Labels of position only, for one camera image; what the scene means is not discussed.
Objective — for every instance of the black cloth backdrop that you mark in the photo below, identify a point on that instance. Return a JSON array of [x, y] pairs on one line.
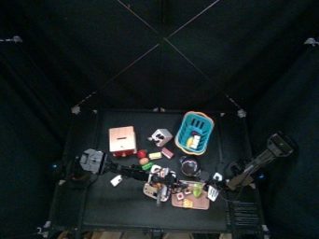
[[165, 68]]

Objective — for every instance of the teal basket orange rim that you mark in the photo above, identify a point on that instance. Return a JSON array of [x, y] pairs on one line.
[[203, 124]]

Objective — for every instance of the red toy apple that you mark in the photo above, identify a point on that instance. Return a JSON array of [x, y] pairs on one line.
[[141, 153]]

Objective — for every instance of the green toy vegetable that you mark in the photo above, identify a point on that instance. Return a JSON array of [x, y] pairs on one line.
[[147, 166]]

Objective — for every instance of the yellow toy pepper half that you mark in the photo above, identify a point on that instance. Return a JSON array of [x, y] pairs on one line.
[[187, 203]]

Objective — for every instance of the orange round toy fruit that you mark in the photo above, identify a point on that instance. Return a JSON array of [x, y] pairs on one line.
[[144, 161]]

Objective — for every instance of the white sushi piece red centre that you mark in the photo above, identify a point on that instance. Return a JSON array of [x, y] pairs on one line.
[[179, 196], [187, 191]]

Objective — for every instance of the green toy starfruit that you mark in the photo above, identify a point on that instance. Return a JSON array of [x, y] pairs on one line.
[[197, 189]]

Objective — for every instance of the yellow toy block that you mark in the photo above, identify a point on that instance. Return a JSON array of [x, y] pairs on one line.
[[155, 155]]

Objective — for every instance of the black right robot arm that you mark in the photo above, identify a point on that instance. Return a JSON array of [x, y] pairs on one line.
[[257, 163]]

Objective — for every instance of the yellow toy banana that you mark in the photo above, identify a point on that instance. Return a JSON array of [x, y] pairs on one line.
[[189, 142]]

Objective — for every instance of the white striped card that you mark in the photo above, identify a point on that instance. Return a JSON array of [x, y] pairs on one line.
[[212, 193]]

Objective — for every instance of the light round plate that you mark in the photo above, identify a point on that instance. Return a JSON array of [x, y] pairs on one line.
[[148, 191]]

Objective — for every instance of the pink red toy block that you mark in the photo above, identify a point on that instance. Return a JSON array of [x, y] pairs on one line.
[[167, 152]]

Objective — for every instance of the pinkish cutting board tray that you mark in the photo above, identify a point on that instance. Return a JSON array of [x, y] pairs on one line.
[[199, 203]]

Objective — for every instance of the black printed label sheet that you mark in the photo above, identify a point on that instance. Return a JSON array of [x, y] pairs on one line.
[[244, 214]]

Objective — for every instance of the grey toy utensil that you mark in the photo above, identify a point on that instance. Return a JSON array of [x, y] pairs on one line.
[[159, 199]]

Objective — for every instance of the white toy appliance cube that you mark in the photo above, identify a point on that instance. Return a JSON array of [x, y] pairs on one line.
[[161, 137]]

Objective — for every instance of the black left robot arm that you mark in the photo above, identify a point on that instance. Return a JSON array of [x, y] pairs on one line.
[[124, 170]]

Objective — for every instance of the white toy carton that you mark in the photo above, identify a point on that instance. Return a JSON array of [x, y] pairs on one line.
[[196, 140]]

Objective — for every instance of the plain white card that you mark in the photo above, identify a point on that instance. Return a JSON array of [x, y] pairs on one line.
[[116, 180]]

